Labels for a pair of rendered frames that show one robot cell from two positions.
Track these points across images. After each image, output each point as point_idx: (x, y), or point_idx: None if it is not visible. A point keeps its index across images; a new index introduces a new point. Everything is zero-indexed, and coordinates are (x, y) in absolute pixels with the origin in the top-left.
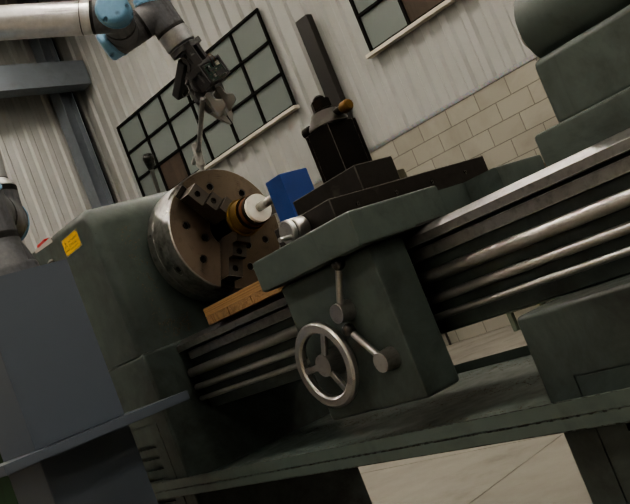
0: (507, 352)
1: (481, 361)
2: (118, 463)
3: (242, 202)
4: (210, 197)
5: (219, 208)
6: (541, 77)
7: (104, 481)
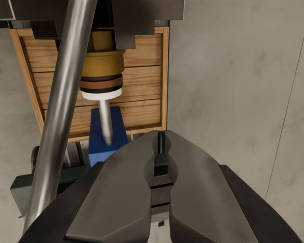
0: (167, 107)
1: (167, 91)
2: None
3: (84, 89)
4: (48, 39)
5: (57, 50)
6: None
7: None
